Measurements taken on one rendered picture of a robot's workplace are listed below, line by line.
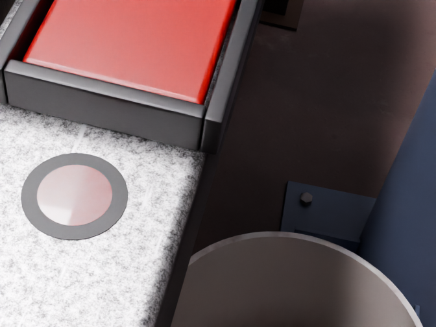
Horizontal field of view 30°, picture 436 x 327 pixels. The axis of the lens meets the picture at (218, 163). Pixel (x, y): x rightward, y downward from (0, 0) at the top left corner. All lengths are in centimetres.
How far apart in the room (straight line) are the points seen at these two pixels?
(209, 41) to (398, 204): 78
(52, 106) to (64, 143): 1
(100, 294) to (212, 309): 77
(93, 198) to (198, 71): 5
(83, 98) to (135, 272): 6
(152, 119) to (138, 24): 4
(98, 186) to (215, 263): 66
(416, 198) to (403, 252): 10
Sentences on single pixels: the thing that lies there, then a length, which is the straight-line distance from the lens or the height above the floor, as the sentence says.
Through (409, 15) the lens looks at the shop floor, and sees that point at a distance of 178.
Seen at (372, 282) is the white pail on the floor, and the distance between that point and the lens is 92.
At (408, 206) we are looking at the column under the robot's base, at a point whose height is 33.
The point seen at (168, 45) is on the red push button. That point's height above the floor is 93.
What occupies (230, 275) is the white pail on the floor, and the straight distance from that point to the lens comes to 95.
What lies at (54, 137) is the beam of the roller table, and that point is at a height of 92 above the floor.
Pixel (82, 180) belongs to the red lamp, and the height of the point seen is 92.
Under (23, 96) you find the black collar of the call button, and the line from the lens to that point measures 27.
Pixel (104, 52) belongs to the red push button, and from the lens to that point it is 27.
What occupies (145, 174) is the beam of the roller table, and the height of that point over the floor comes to 92.
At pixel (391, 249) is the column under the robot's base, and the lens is 109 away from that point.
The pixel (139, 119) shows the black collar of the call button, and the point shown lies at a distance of 26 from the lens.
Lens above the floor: 112
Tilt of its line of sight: 52 degrees down
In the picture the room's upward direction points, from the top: 10 degrees clockwise
